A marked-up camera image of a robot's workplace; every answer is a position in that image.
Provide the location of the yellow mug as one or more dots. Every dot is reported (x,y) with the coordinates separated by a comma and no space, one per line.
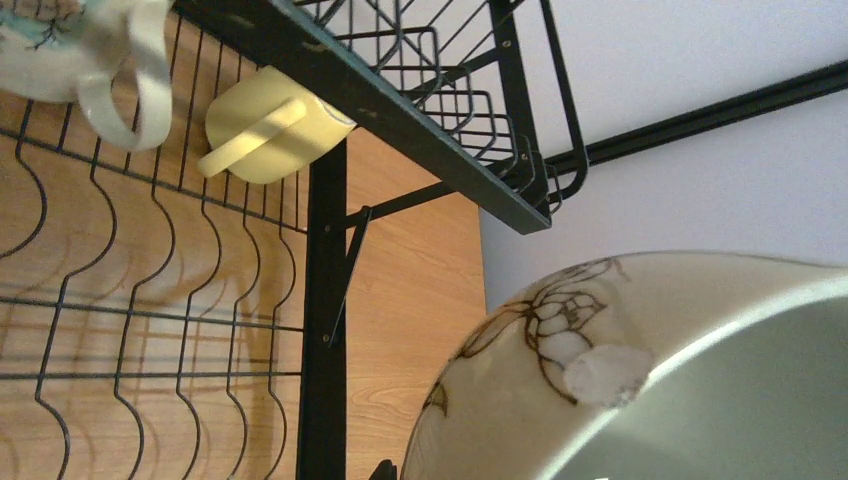
(268,126)

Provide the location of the white bowl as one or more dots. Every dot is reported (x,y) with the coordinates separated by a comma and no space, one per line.
(659,365)

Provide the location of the black wire dish rack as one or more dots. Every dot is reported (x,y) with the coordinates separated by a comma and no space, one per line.
(157,324)

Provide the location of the white floral mug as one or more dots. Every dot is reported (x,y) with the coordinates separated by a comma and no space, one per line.
(71,51)

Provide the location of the black enclosure frame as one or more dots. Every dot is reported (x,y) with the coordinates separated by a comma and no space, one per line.
(795,90)

